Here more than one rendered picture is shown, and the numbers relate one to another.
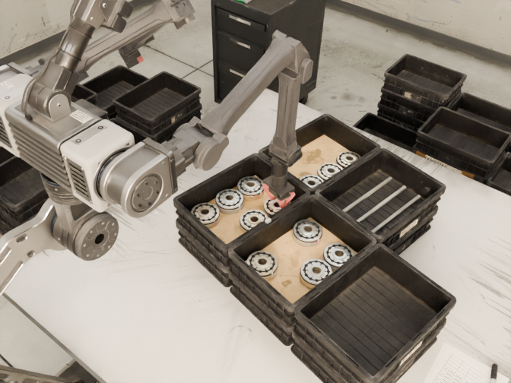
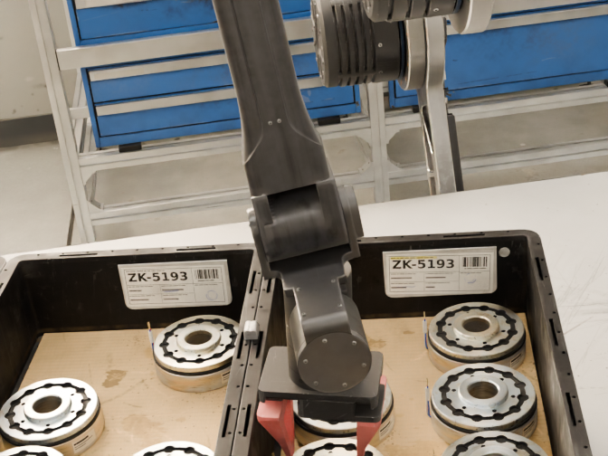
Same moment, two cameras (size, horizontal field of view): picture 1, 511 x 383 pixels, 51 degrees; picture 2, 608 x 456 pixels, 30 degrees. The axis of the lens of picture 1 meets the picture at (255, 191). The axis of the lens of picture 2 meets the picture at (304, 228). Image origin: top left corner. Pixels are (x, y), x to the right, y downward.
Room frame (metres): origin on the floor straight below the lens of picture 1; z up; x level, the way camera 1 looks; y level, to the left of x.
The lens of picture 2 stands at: (1.97, -0.60, 1.56)
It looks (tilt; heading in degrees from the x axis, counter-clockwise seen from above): 29 degrees down; 140
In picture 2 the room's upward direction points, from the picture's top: 6 degrees counter-clockwise
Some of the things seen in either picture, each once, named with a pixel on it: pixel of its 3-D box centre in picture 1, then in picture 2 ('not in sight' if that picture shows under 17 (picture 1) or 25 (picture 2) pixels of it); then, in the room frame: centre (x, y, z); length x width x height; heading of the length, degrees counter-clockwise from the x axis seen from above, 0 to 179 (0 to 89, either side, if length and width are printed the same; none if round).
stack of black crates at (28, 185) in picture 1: (44, 204); not in sight; (1.81, 1.03, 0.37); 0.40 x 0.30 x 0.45; 143
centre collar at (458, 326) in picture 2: (204, 212); (476, 326); (1.32, 0.18, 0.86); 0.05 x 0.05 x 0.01
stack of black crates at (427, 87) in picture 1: (417, 106); not in sight; (2.76, -0.98, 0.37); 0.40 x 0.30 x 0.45; 54
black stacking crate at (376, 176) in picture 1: (378, 201); not in sight; (1.40, -0.45, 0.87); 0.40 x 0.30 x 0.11; 133
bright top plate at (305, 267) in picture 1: (316, 271); (48, 410); (1.07, -0.21, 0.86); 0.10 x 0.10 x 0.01
